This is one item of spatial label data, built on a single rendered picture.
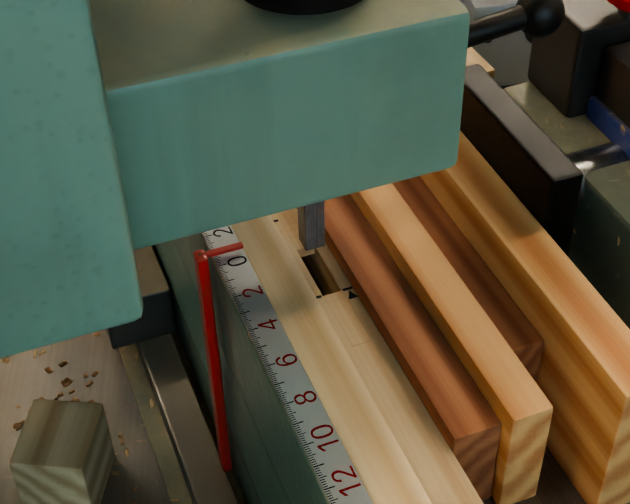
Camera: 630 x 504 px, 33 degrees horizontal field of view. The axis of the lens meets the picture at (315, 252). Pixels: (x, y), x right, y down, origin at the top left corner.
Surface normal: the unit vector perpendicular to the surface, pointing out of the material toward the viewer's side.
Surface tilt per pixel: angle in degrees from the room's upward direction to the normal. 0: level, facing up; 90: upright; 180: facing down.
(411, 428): 0
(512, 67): 90
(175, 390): 0
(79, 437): 0
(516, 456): 90
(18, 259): 90
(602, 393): 90
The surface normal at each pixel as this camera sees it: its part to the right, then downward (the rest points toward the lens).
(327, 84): 0.37, 0.62
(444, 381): -0.02, -0.74
